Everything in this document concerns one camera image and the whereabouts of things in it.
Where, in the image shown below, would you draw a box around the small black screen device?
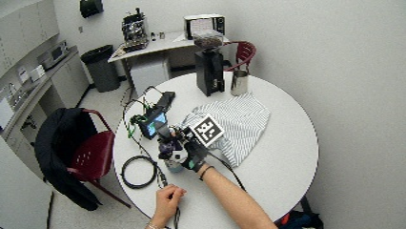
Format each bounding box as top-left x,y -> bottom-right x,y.
137,108 -> 170,140

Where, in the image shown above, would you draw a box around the black wristband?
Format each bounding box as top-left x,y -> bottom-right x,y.
198,165 -> 215,182

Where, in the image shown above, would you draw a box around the white marker cube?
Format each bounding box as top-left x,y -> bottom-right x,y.
187,114 -> 226,148

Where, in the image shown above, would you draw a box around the black rectangular box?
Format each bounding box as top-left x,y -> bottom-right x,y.
154,91 -> 177,112

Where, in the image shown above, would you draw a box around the dark red chair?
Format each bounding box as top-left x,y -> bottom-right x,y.
222,40 -> 258,73
66,108 -> 133,210

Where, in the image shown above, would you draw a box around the grey striped cloth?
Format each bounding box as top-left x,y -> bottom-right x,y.
179,92 -> 273,169

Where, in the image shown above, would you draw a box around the white small cabinet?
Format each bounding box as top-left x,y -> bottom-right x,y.
129,59 -> 171,97

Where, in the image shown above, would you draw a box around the black jacket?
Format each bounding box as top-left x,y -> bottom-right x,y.
33,107 -> 103,212

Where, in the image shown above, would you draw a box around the black coffee grinder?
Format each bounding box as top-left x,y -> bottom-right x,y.
191,29 -> 227,97

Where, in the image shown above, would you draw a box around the steel milk pitcher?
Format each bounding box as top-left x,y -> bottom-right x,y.
230,70 -> 251,97

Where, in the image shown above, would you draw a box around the black trash bin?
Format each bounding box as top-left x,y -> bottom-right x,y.
78,44 -> 122,94

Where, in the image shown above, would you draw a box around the dark bag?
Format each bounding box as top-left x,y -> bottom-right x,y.
275,209 -> 324,229

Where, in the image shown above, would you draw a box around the grey counter cabinet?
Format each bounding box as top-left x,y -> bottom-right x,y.
0,45 -> 92,179

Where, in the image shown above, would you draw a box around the white side table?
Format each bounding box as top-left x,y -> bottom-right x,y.
106,30 -> 231,96

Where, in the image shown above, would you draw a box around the steel espresso machine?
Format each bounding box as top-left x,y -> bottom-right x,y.
121,7 -> 150,53

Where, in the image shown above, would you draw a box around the grey countertop appliance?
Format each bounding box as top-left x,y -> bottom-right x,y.
36,40 -> 70,71

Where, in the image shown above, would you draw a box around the white microwave oven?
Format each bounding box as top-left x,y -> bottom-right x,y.
182,13 -> 227,41

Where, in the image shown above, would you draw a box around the long thin black cable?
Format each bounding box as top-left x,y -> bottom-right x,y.
121,85 -> 182,229

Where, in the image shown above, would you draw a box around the coiled black cable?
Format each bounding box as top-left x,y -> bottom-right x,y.
121,155 -> 159,190

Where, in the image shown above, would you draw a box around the green wires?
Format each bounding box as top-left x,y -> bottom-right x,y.
126,100 -> 149,139

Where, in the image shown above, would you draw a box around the black glove cable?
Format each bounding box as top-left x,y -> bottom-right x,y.
206,152 -> 247,193

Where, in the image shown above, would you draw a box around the black wall dispenser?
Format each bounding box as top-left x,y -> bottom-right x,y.
78,0 -> 105,19

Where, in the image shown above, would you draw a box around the grey wall cabinets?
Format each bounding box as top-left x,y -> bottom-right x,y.
0,0 -> 61,78

